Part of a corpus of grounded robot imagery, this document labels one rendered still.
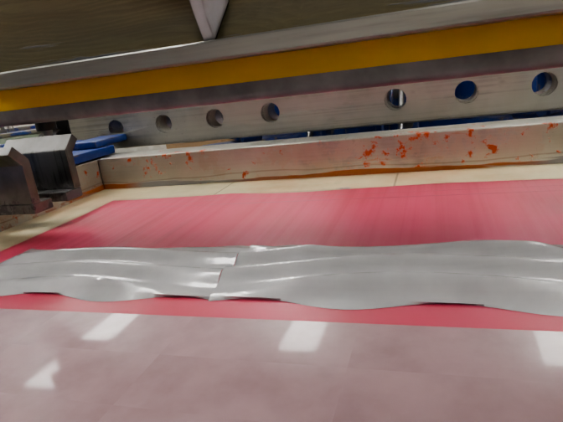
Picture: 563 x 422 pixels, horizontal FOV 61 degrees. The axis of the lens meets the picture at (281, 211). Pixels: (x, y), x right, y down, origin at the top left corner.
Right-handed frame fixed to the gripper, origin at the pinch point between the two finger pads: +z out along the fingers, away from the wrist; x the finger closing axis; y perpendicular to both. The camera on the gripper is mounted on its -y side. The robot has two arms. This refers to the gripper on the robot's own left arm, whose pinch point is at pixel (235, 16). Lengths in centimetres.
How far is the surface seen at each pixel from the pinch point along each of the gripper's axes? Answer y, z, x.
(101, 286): 6.2, 13.2, 8.6
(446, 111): -11.9, 9.1, -23.4
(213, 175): 11.3, 12.7, -16.5
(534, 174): -18.1, 13.5, -13.1
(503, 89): -17.1, 7.4, -23.4
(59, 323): 6.4, 13.6, 11.8
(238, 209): 4.5, 13.6, -6.4
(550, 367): -14.1, 13.5, 12.9
